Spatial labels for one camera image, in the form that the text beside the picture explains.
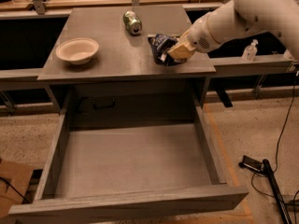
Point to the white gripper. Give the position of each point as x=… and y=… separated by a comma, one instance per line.
x=198, y=35

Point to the blue chip bag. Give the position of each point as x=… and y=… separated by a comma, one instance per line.
x=160, y=44

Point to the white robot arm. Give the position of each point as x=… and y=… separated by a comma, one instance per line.
x=240, y=19

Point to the grey cabinet with top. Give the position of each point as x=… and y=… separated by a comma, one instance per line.
x=138, y=102

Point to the open grey top drawer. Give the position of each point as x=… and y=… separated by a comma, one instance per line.
x=100, y=175

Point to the green soda can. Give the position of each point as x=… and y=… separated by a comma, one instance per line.
x=132, y=22

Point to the clear sanitizer bottle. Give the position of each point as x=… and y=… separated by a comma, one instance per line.
x=250, y=51

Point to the white paper bowl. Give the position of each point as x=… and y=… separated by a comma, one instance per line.
x=77, y=51

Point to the black device on floor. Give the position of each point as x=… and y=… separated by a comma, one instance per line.
x=250, y=163

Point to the black stand pole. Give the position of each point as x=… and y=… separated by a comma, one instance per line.
x=267, y=169

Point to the brown cardboard box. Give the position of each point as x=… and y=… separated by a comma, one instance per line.
x=14, y=183

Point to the grey low shelf rail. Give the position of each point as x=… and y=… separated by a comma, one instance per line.
x=57, y=72

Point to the black drawer handle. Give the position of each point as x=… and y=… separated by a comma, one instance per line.
x=103, y=103

